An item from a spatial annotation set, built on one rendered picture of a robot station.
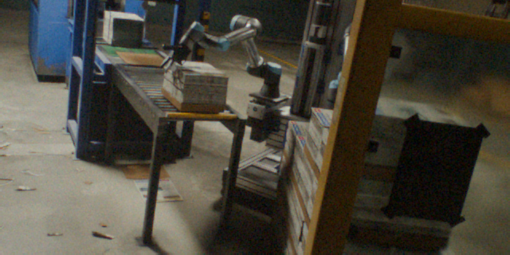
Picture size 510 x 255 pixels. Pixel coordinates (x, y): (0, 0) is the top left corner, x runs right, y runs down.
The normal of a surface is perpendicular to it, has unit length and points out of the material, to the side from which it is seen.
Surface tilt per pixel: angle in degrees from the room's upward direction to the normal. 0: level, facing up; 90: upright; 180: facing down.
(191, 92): 90
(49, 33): 90
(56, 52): 90
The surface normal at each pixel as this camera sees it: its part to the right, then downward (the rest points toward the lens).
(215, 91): 0.45, 0.31
